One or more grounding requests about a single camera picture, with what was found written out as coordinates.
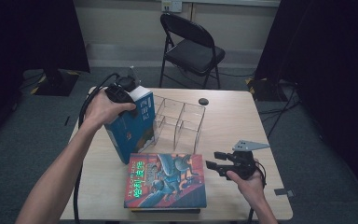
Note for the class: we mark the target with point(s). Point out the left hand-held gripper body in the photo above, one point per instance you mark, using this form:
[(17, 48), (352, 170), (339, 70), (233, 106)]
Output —
[(119, 91)]

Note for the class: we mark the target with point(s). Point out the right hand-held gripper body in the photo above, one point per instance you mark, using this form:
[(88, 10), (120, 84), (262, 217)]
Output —
[(244, 165)]

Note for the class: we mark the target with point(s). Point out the thick blue book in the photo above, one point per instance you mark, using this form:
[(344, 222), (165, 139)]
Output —
[(133, 133)]

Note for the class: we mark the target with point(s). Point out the clear acrylic book rack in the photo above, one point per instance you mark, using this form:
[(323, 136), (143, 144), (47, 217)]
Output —
[(180, 123)]

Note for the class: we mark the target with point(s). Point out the red and blue illustrated book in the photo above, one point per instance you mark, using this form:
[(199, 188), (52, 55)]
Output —
[(167, 182)]

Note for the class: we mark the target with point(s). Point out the person's right hand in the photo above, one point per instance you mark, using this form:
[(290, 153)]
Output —
[(251, 188)]

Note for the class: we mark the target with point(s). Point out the person's left hand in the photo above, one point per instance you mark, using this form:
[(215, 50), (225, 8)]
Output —
[(101, 110)]

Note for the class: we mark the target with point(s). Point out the grey tape strip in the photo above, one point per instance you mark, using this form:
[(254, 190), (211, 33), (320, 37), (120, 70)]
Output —
[(284, 192)]

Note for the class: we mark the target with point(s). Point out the black round table cap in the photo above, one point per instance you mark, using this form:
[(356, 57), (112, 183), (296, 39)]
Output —
[(203, 101)]

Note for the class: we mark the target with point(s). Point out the black stand base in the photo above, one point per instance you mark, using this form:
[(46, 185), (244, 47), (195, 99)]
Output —
[(265, 90), (56, 82)]

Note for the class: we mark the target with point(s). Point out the black folding chair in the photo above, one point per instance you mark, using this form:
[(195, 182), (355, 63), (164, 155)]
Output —
[(192, 54)]

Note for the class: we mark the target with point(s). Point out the black curtain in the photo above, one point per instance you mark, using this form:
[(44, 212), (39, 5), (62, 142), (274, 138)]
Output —
[(329, 77), (28, 37)]

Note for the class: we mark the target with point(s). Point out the white wall socket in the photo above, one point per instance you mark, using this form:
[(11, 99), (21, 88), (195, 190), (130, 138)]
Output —
[(171, 5)]

